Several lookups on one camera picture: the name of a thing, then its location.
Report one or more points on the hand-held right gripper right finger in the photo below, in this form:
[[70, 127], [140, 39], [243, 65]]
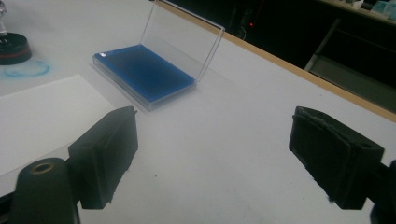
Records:
[[336, 161]]

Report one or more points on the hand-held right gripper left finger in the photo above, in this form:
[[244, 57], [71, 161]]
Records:
[[102, 161]]

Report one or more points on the blue ink pad clear case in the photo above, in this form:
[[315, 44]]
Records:
[[146, 73]]

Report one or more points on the small white paper sheet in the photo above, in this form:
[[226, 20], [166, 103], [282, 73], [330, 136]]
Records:
[[46, 118]]

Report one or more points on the wooden table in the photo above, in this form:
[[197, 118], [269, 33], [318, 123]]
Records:
[[280, 63]]

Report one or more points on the large white table cover sheet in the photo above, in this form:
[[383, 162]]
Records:
[[218, 140]]

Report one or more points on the light wooden desktop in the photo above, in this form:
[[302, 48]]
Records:
[[351, 9]]

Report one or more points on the white metal desk frame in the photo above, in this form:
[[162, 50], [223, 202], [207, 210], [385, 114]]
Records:
[[323, 43]]

